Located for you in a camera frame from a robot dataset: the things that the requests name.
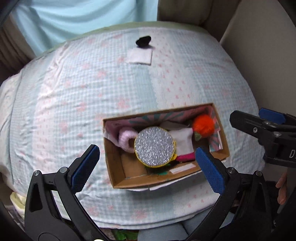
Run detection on person's right hand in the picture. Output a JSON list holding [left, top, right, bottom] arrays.
[[276, 172, 287, 205]]

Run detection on light blue hanging cloth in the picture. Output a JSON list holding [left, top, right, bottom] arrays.
[[11, 0, 158, 56]]

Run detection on brown curtain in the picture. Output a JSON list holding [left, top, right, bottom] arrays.
[[157, 0, 240, 41], [1, 14, 36, 79]]

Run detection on light blue checkered bedsheet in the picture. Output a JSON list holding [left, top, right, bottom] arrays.
[[0, 26, 265, 230]]

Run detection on cardboard box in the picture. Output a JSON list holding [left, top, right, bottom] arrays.
[[103, 103, 229, 189]]

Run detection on round silver glitter pad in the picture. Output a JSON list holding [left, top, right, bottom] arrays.
[[134, 126, 177, 168]]

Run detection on grey cloth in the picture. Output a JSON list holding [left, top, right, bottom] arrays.
[[160, 121, 194, 156]]

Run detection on right brown curtain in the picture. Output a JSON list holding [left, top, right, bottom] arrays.
[[157, 0, 240, 41]]

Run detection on left brown curtain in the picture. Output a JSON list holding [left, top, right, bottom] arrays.
[[1, 14, 36, 79]]

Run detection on green snack packet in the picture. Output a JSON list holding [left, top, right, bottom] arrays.
[[155, 161, 178, 175]]

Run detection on black fuzzy scrunchie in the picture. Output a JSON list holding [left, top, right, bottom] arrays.
[[135, 36, 152, 48]]

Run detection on white tissue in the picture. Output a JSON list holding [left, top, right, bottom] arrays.
[[126, 48, 152, 65]]

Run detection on orange fluffy pompom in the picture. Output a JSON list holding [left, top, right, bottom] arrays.
[[192, 113, 215, 141]]

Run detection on magenta fabric pouch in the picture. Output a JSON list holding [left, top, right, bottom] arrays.
[[175, 152, 195, 162]]

